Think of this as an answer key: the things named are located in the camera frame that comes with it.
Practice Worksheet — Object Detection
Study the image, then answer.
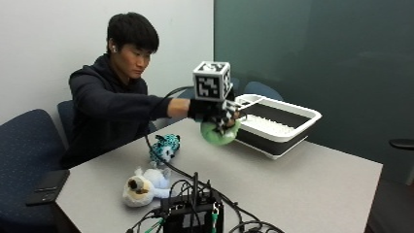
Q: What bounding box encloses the green soft toy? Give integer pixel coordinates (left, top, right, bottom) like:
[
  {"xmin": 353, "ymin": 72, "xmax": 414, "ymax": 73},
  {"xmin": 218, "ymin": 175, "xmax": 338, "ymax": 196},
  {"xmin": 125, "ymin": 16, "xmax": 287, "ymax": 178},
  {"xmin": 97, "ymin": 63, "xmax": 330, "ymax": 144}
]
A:
[{"xmin": 200, "ymin": 118, "xmax": 242, "ymax": 146}]

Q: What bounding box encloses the white and black collapsible tub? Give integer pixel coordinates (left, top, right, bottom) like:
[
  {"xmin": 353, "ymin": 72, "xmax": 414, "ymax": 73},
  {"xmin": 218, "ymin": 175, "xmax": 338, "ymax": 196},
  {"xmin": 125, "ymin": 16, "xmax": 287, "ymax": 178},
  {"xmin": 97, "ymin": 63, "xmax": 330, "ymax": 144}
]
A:
[{"xmin": 233, "ymin": 93, "xmax": 323, "ymax": 160}]

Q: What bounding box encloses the white cube of black markers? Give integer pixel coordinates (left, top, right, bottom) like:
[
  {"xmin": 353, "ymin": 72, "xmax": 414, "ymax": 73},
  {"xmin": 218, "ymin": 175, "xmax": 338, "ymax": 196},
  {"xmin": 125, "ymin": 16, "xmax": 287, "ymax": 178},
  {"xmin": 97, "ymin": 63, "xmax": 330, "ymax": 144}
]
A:
[{"xmin": 192, "ymin": 60, "xmax": 233, "ymax": 103}]

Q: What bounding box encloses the teal spotted soft toy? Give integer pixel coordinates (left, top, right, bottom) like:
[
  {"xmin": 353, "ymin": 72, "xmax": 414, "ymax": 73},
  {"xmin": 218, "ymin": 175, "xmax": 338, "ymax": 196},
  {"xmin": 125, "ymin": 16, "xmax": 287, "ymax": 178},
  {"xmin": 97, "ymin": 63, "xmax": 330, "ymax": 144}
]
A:
[{"xmin": 149, "ymin": 133, "xmax": 182, "ymax": 164}]

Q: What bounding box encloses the the person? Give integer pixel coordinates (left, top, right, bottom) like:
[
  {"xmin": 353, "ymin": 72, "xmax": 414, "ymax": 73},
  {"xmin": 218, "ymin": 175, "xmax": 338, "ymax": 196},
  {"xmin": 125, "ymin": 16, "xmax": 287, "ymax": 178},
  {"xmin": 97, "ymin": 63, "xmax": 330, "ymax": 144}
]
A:
[{"xmin": 58, "ymin": 12, "xmax": 192, "ymax": 170}]

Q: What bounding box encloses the white and brown soft toy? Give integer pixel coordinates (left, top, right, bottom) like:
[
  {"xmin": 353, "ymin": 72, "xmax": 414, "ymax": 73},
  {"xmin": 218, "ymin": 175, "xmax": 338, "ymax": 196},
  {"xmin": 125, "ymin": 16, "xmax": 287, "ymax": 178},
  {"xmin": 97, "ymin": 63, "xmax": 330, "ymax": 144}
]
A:
[{"xmin": 121, "ymin": 166, "xmax": 173, "ymax": 208}]

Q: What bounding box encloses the black electronics box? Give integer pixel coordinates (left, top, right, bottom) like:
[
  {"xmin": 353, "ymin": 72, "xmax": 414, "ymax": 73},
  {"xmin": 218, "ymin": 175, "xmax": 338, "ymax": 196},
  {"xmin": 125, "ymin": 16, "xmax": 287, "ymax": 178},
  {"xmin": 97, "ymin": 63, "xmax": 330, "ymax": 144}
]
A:
[{"xmin": 160, "ymin": 172, "xmax": 225, "ymax": 233}]

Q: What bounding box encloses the black chair armrest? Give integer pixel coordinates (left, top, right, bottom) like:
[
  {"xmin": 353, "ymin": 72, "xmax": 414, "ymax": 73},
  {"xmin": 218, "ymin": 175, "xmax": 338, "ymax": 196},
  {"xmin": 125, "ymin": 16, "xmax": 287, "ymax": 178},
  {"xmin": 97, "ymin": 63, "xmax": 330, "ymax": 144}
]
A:
[{"xmin": 389, "ymin": 138, "xmax": 414, "ymax": 150}]

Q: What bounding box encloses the black smartphone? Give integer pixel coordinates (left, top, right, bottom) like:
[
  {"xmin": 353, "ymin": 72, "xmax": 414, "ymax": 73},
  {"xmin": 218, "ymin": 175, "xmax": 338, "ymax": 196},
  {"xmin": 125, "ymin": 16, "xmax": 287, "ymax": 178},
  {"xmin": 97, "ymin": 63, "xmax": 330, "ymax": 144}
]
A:
[{"xmin": 24, "ymin": 169, "xmax": 70, "ymax": 207}]

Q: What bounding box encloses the black cable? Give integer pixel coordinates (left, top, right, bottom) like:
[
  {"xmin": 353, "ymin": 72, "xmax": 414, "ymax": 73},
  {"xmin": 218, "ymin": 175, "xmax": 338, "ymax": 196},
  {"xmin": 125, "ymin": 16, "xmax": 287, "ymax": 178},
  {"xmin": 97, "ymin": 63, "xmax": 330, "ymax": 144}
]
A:
[{"xmin": 144, "ymin": 85, "xmax": 286, "ymax": 233}]

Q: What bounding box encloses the green cable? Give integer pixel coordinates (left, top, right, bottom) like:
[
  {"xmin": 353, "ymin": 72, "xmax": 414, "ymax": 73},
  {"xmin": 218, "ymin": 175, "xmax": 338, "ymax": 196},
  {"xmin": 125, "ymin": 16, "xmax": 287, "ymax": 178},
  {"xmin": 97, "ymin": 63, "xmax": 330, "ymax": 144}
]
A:
[{"xmin": 209, "ymin": 207, "xmax": 219, "ymax": 233}]

